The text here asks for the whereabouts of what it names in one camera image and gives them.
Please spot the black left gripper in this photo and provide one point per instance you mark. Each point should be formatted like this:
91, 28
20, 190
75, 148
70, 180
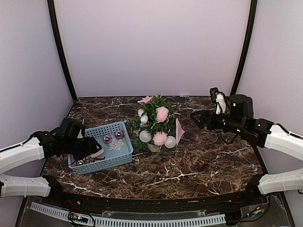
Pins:
90, 148

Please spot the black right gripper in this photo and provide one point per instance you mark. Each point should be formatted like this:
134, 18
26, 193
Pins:
205, 114

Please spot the pink fabric triangle piece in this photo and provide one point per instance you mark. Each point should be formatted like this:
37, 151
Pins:
179, 131

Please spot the pink fluffy pompom ornament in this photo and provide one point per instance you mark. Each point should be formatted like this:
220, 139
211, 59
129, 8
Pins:
161, 114

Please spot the small green christmas tree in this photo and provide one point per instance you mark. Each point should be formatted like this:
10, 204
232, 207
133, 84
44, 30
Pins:
142, 138

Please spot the pink fabric bow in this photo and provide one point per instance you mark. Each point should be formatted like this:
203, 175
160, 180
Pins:
146, 100

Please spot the white ball string lights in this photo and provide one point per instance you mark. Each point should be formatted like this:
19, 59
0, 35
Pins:
147, 120

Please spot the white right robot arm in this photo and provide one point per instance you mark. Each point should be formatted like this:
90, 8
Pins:
281, 149

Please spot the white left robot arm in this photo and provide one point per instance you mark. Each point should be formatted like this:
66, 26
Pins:
32, 149

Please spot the white snowflake ornament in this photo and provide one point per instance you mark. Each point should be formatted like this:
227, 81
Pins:
116, 145

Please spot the white perforated cable tray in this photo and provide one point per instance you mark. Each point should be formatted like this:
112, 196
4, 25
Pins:
89, 220

